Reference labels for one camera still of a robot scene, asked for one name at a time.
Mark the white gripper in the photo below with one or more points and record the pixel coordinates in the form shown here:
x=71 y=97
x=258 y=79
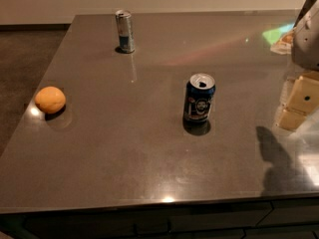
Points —
x=307 y=47

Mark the blue pepsi can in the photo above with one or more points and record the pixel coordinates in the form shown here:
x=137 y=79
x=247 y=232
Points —
x=200 y=90

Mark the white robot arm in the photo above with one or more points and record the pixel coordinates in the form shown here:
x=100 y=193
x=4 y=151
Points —
x=297 y=70

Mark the silver blue energy drink can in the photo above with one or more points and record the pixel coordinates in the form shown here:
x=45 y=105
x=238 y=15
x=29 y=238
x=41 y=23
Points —
x=125 y=31

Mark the chip bag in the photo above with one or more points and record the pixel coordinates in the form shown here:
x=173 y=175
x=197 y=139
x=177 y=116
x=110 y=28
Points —
x=284 y=45

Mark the dark cabinet drawers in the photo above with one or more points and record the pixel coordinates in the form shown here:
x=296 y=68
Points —
x=275 y=219

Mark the orange fruit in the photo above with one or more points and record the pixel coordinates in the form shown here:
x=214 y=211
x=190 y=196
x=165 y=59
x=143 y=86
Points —
x=50 y=100

